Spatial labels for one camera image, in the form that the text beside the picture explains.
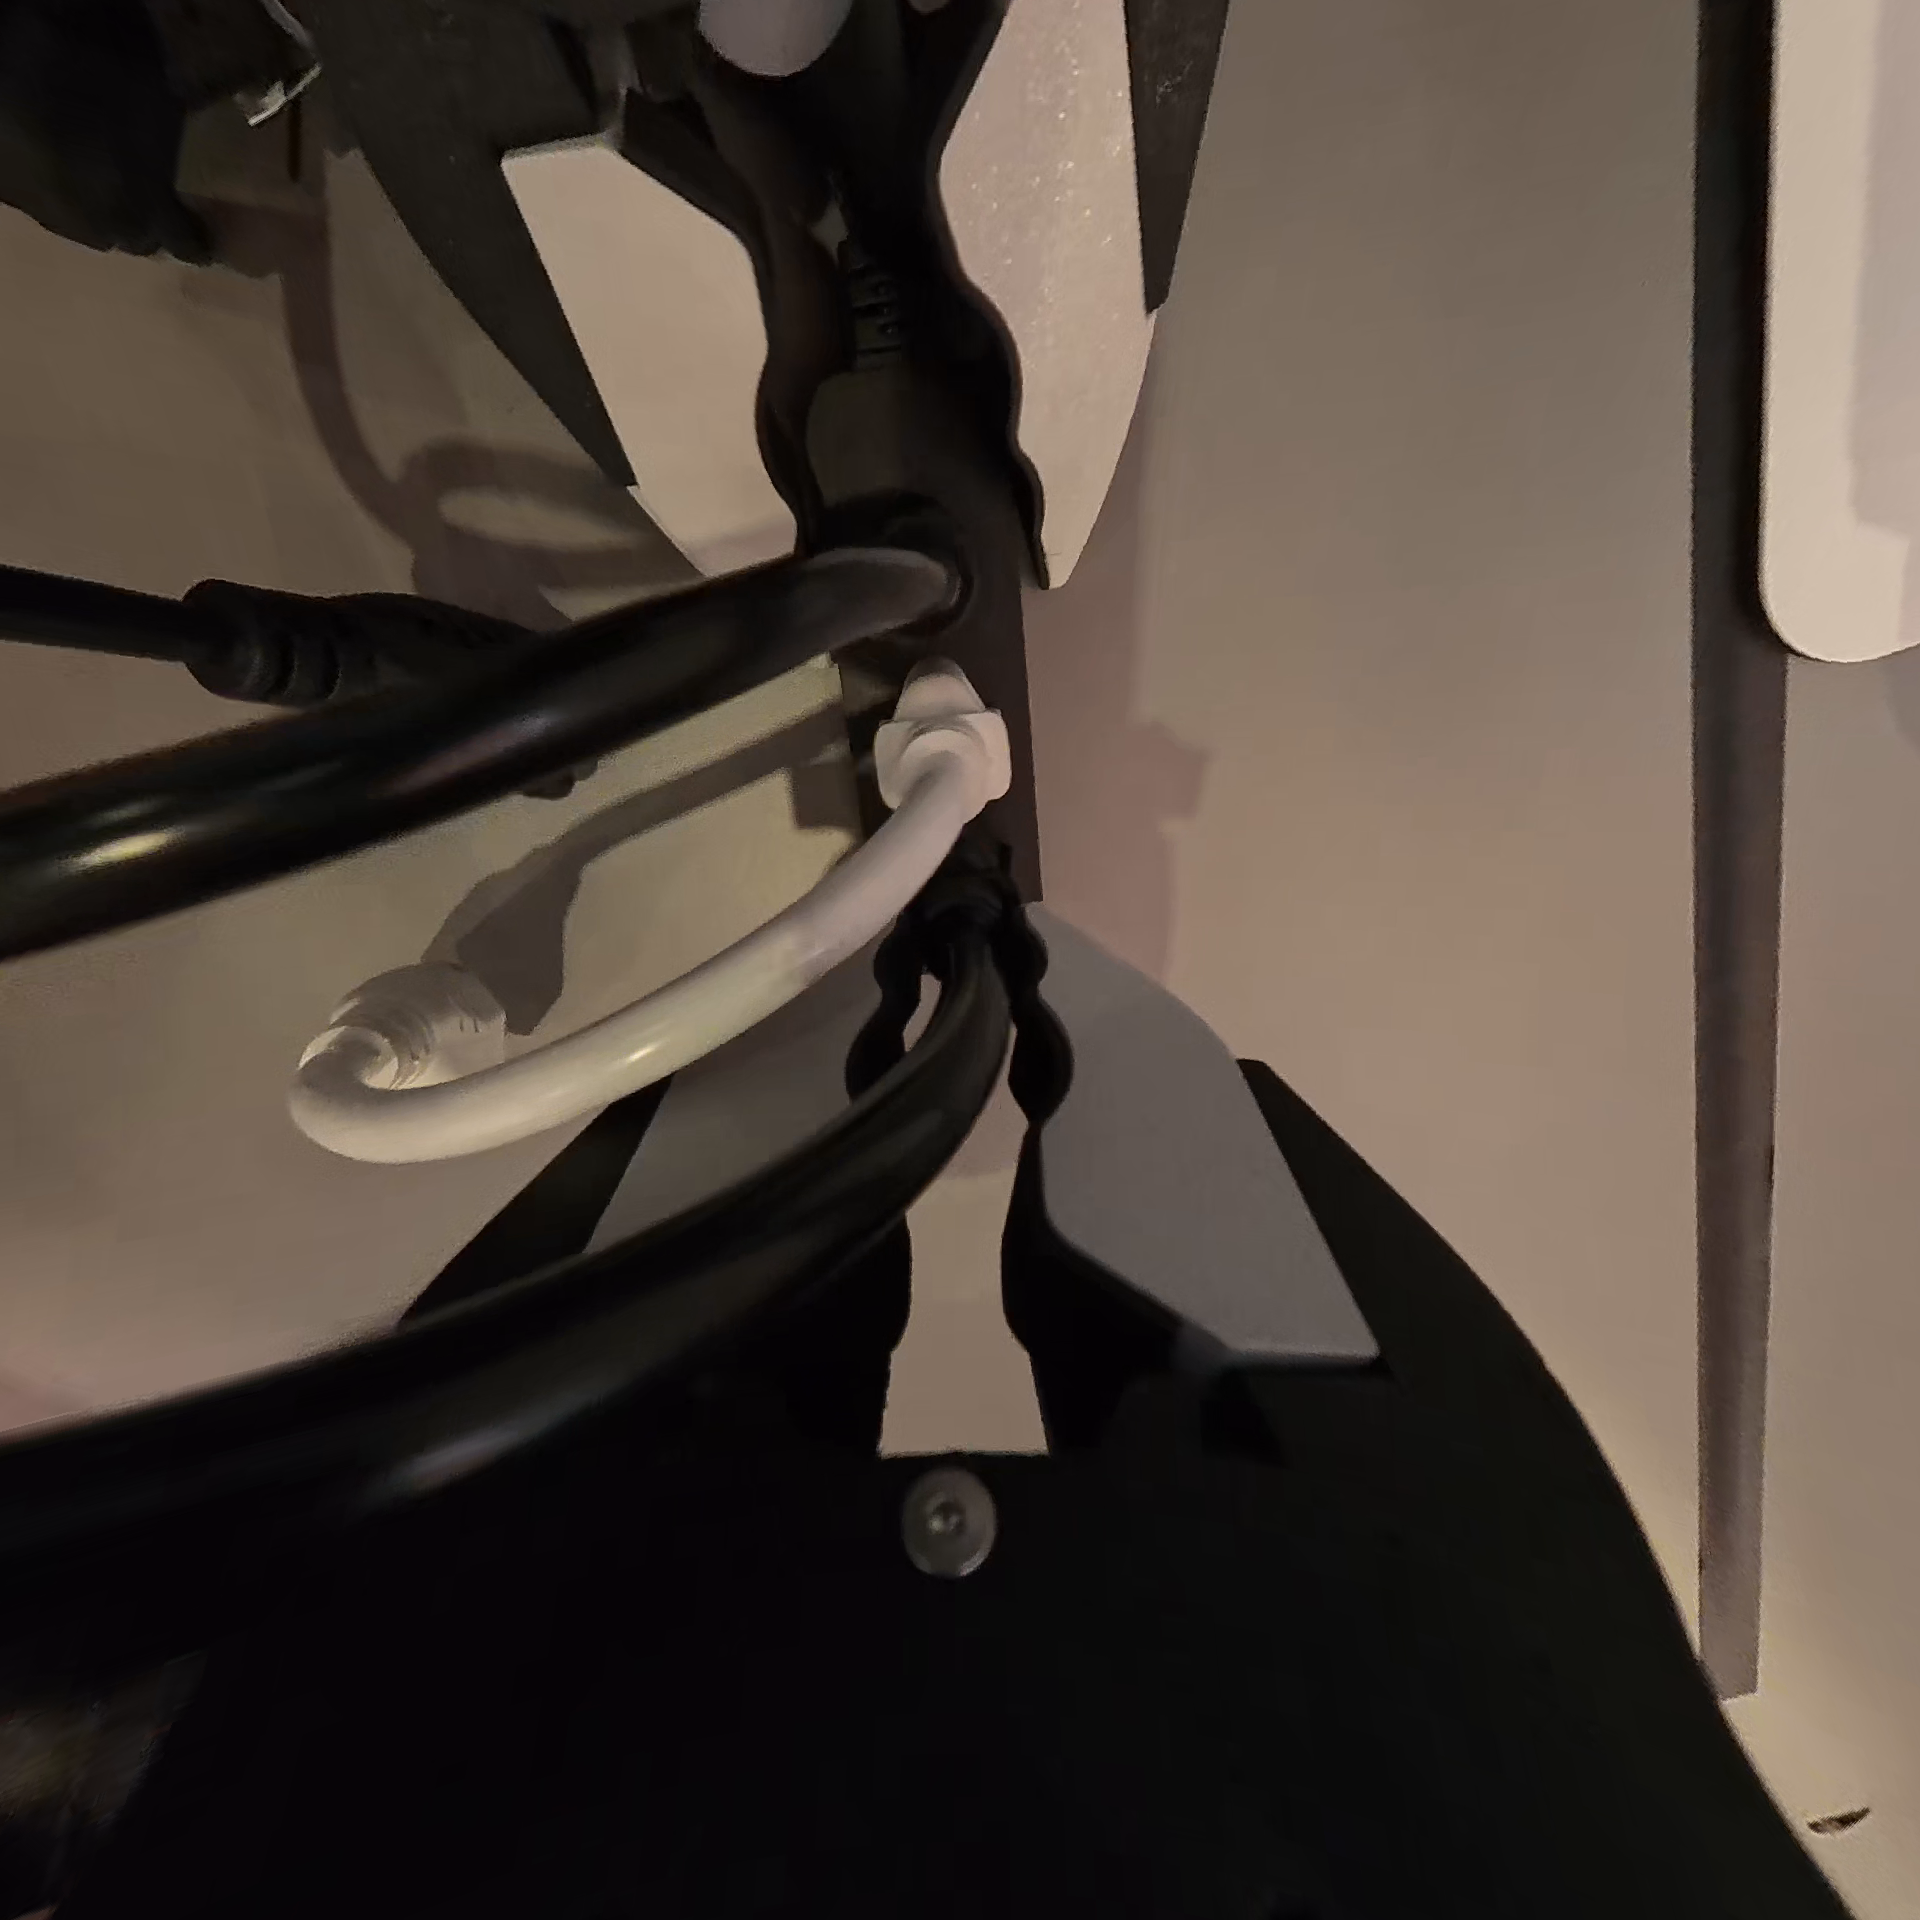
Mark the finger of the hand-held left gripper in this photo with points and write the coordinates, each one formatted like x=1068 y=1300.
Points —
x=675 y=330
x=1063 y=224

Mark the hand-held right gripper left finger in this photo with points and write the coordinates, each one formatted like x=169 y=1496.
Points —
x=722 y=1141

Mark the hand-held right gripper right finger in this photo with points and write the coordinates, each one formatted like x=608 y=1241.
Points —
x=1202 y=1183

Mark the black power strip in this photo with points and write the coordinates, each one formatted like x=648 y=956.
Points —
x=1012 y=749

